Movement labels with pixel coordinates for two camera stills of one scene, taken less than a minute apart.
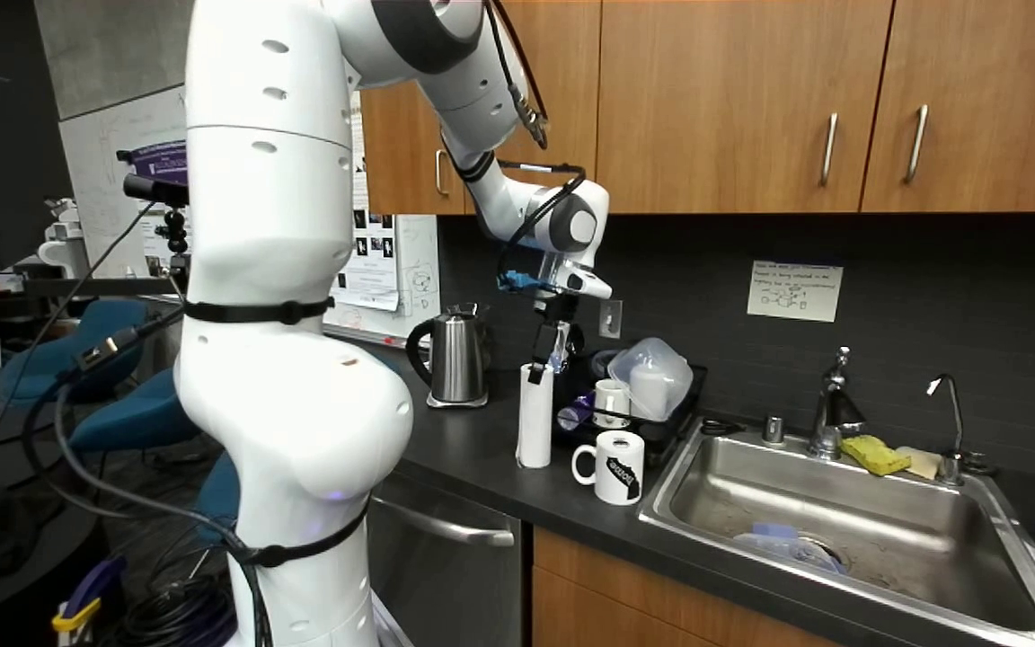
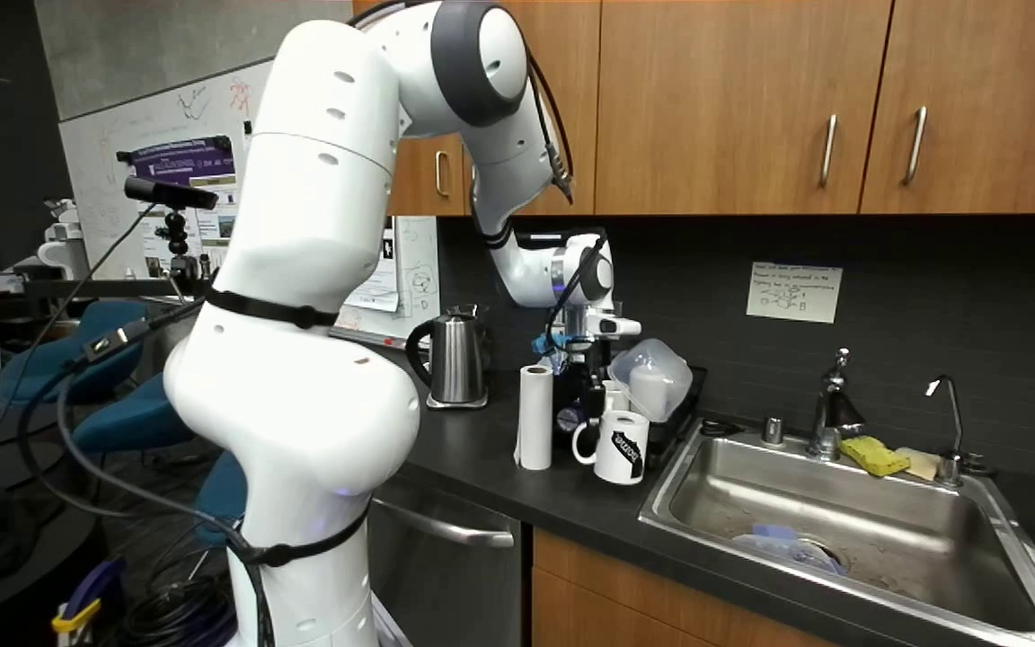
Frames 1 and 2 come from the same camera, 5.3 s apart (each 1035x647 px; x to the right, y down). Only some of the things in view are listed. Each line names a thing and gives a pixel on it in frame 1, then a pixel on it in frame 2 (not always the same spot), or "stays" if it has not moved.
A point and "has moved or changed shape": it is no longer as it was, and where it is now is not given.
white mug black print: [619, 468] has moved or changed shape
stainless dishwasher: [443, 576] stays
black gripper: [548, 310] to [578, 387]
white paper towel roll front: [533, 417] stays
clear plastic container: [656, 377] stays
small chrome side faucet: [956, 466] stays
